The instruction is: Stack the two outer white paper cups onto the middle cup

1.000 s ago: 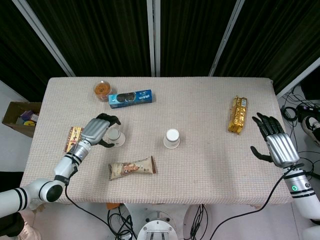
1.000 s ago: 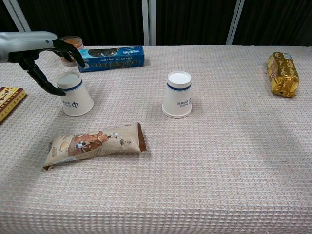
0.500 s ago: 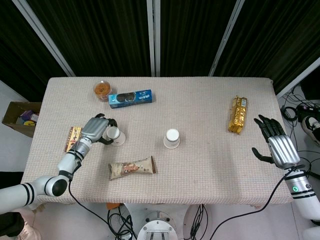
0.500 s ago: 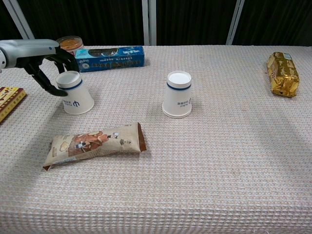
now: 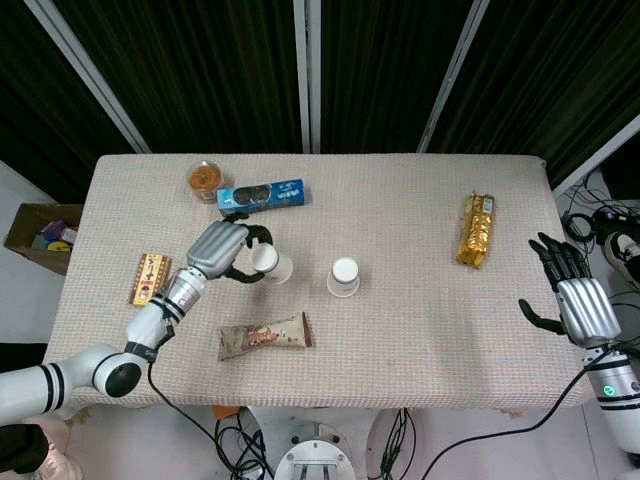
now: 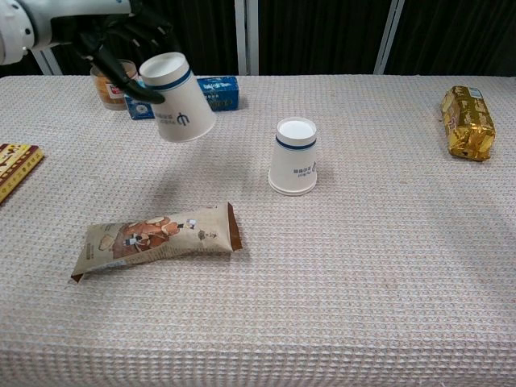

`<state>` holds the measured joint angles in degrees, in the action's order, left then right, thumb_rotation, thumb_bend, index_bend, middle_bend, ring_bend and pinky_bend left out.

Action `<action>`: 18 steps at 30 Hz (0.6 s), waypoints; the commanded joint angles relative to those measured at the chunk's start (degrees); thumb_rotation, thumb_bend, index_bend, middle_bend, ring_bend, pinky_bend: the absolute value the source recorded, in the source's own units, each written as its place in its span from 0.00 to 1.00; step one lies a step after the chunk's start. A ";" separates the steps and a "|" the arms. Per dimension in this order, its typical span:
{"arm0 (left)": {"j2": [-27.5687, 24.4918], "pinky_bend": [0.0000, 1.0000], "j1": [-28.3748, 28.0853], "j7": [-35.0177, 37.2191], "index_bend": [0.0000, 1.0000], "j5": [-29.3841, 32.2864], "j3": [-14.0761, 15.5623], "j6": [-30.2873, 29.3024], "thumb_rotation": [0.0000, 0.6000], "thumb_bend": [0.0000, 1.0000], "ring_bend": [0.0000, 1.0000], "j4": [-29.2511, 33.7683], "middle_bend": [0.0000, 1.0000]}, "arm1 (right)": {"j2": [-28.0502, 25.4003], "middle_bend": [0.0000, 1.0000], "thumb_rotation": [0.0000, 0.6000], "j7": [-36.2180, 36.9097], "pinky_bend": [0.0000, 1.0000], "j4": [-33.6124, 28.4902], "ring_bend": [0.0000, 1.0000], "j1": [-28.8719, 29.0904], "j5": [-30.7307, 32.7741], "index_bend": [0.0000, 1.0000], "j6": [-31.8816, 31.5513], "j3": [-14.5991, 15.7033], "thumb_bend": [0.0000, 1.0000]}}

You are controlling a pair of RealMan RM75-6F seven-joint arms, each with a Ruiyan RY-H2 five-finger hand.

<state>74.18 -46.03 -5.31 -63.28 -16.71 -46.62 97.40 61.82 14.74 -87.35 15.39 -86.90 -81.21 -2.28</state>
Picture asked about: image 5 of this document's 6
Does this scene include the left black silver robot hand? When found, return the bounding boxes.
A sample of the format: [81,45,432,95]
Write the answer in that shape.
[185,212,275,285]

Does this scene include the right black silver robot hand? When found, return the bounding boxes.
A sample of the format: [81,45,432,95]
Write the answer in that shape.
[518,231,622,347]

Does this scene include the white paper cup blue stripe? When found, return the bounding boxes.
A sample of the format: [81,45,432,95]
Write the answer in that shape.
[326,256,361,300]
[249,243,295,286]

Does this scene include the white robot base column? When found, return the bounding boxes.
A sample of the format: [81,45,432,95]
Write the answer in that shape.
[244,407,386,480]

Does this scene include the white black sneaker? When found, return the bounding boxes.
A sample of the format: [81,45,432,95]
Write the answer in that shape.
[602,230,640,290]

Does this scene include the blue cookie box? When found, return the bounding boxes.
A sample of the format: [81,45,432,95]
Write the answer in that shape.
[215,178,310,217]

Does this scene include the yellow red snack box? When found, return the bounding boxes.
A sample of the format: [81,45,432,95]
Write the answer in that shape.
[128,252,174,307]

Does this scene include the brown illustrated snack bag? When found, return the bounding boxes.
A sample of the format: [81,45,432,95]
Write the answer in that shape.
[217,311,315,362]

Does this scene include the gold foil snack packet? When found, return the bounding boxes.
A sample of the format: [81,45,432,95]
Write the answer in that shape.
[454,190,498,270]

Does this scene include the black curtain panel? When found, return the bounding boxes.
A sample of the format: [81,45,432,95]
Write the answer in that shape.
[429,0,640,189]
[0,0,136,204]
[52,0,304,154]
[319,0,474,154]

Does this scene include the brown cardboard box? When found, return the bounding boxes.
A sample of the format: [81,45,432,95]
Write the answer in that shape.
[3,202,84,276]

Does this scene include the beige woven tablecloth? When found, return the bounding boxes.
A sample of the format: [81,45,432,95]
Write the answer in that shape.
[43,153,591,416]

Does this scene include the dark fabric item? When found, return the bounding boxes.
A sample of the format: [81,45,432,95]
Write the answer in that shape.
[0,422,50,475]

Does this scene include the tangled black floor cables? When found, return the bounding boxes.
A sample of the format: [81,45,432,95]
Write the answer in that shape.
[562,169,640,251]

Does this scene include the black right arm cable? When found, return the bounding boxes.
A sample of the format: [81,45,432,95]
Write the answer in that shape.
[432,344,617,480]

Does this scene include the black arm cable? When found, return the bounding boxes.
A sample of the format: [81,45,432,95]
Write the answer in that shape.
[432,344,617,480]
[146,359,275,480]

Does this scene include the grey metal partition post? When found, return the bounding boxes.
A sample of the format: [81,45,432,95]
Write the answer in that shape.
[292,0,322,154]
[417,0,491,154]
[24,0,151,154]
[552,114,640,196]

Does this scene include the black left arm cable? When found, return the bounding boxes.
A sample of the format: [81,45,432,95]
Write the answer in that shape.
[146,359,275,480]

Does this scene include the black cable bundle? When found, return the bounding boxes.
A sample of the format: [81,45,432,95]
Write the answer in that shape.
[378,407,417,480]
[214,407,275,480]

